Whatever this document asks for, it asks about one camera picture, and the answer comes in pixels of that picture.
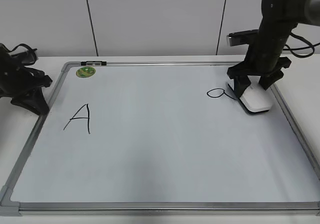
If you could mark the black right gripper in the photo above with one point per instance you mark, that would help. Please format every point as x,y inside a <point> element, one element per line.
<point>267,65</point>

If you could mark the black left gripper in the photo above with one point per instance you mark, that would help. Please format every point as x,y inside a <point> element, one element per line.
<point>20,81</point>

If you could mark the white rectangular whiteboard eraser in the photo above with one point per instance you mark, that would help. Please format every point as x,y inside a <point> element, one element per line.
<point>254,100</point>

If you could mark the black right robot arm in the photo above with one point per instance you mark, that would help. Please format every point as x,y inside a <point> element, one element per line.
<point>265,45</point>

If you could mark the round green magnet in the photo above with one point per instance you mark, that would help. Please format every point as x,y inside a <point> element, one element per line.
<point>85,72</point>

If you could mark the black grey marker holder clip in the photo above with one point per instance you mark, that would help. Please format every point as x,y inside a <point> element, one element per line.
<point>93,63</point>

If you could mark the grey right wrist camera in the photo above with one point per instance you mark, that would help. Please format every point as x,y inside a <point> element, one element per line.
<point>242,37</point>

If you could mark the white magnetic whiteboard grey frame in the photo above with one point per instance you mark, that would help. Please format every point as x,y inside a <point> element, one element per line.
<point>159,138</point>

